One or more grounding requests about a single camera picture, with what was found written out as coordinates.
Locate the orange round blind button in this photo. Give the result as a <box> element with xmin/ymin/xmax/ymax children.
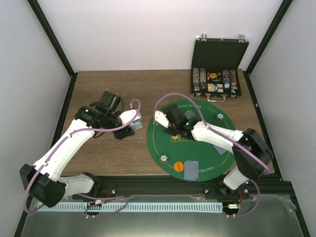
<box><xmin>173</xmin><ymin>161</ymin><xmax>184</xmax><ymax>172</ymax></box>

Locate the blue patterned card deck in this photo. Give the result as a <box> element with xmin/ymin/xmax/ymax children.
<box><xmin>129</xmin><ymin>121</ymin><xmax>143</xmax><ymax>130</ymax></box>

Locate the black poker chip case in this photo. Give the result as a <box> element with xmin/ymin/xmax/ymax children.
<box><xmin>191</xmin><ymin>33</ymin><xmax>249</xmax><ymax>102</ymax></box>

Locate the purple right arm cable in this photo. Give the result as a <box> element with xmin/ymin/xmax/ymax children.
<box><xmin>153</xmin><ymin>92</ymin><xmax>272</xmax><ymax>219</ymax></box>

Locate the yellow card box in case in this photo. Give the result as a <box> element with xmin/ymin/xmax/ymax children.
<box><xmin>207</xmin><ymin>83</ymin><xmax>214</xmax><ymax>92</ymax></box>

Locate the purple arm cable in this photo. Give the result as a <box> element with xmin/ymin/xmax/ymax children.
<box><xmin>24</xmin><ymin>98</ymin><xmax>142</xmax><ymax>219</ymax></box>
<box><xmin>153</xmin><ymin>92</ymin><xmax>272</xmax><ymax>219</ymax></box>

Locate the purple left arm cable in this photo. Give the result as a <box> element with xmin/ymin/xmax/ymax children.
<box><xmin>24</xmin><ymin>98</ymin><xmax>142</xmax><ymax>219</ymax></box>

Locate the clear round dealer button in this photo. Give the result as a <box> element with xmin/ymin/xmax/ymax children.
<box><xmin>185</xmin><ymin>111</ymin><xmax>195</xmax><ymax>119</ymax></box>

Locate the dealt blue card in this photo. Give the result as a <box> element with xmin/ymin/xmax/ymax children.
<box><xmin>213</xmin><ymin>145</ymin><xmax>227</xmax><ymax>155</ymax></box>
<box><xmin>183</xmin><ymin>160</ymin><xmax>199</xmax><ymax>181</ymax></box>
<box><xmin>186</xmin><ymin>159</ymin><xmax>199</xmax><ymax>179</ymax></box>

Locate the light blue slotted cable duct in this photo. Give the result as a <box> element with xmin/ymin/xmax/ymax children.
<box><xmin>40</xmin><ymin>202</ymin><xmax>223</xmax><ymax>213</ymax></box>

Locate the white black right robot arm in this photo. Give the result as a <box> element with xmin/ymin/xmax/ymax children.
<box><xmin>154</xmin><ymin>104</ymin><xmax>273</xmax><ymax>199</ymax></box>

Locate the blue card box in case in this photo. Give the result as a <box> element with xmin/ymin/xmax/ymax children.
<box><xmin>213</xmin><ymin>83</ymin><xmax>224</xmax><ymax>93</ymax></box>

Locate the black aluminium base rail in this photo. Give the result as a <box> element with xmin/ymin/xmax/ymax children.
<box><xmin>32</xmin><ymin>174</ymin><xmax>292</xmax><ymax>200</ymax></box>

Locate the chip row in case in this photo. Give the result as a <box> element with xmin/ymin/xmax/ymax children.
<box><xmin>192</xmin><ymin>68</ymin><xmax>200</xmax><ymax>91</ymax></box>
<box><xmin>229</xmin><ymin>70</ymin><xmax>238</xmax><ymax>94</ymax></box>
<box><xmin>222</xmin><ymin>70</ymin><xmax>231</xmax><ymax>89</ymax></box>
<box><xmin>199</xmin><ymin>68</ymin><xmax>207</xmax><ymax>91</ymax></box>

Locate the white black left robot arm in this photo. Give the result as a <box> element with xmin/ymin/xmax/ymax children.
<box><xmin>20</xmin><ymin>91</ymin><xmax>141</xmax><ymax>207</ymax></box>

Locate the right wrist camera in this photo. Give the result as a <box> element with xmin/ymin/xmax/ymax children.
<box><xmin>154</xmin><ymin>110</ymin><xmax>169</xmax><ymax>128</ymax></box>

